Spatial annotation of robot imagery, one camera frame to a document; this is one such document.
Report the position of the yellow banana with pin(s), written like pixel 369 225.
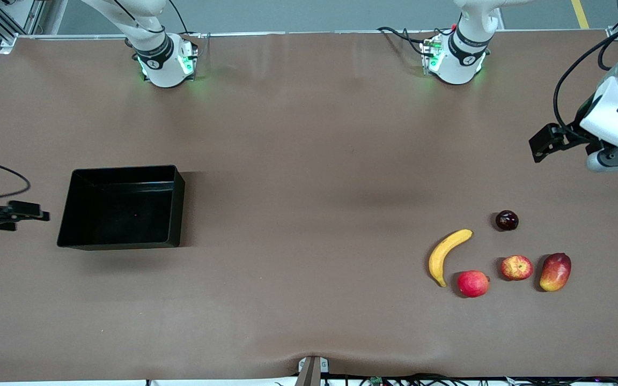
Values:
pixel 438 257

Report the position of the black plastic box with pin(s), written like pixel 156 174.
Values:
pixel 121 214

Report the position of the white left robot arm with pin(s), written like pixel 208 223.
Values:
pixel 462 53

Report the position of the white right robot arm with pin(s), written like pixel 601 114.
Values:
pixel 159 64

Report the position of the red yellow mango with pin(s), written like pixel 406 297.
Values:
pixel 554 272

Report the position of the aluminium profile frame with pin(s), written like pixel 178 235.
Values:
pixel 3 24

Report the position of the aluminium corner profile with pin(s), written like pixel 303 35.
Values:
pixel 615 31

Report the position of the dark red plum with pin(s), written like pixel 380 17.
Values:
pixel 507 220

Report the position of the brown table cover sheet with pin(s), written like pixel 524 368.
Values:
pixel 287 295

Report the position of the red yellow apple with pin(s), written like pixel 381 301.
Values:
pixel 517 267

